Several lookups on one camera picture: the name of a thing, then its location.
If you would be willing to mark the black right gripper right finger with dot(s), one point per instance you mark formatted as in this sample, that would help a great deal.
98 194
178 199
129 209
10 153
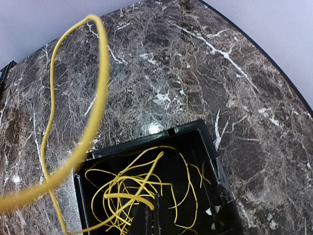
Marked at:
163 217

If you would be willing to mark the black front table rail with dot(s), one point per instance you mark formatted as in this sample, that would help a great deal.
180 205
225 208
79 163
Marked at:
4 71

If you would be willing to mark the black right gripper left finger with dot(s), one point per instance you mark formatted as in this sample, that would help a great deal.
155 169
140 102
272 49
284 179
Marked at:
142 223

